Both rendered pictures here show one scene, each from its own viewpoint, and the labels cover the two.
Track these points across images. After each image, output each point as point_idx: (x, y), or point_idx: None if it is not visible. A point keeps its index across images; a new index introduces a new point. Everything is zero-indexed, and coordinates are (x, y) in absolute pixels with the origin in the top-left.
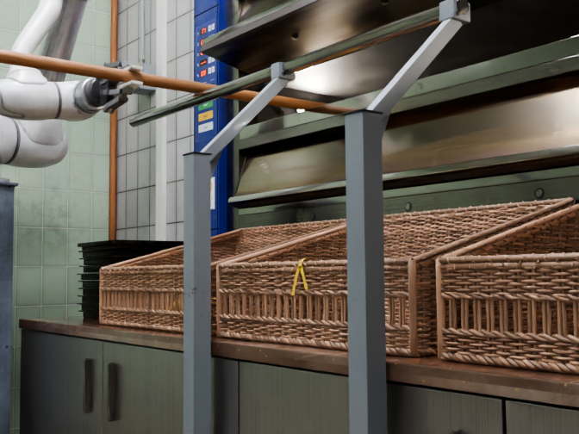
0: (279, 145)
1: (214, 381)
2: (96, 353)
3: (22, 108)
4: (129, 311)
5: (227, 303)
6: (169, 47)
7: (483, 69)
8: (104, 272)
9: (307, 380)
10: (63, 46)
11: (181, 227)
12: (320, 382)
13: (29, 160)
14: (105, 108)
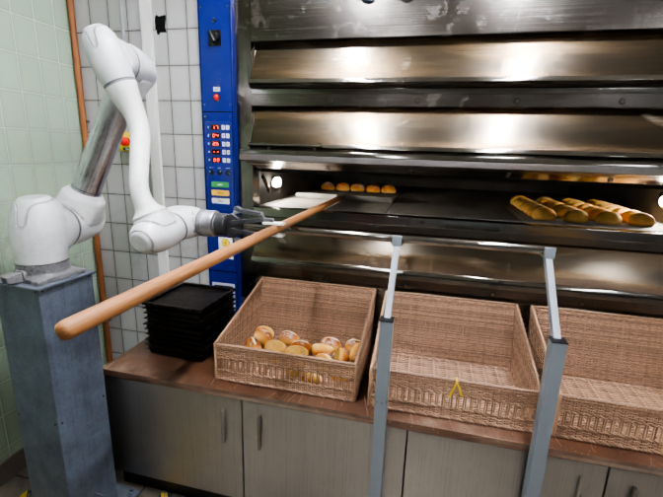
0: None
1: None
2: (233, 406)
3: (166, 247)
4: (258, 377)
5: None
6: (162, 122)
7: (468, 225)
8: (221, 347)
9: (471, 446)
10: (115, 145)
11: (187, 261)
12: (482, 448)
13: (84, 240)
14: None
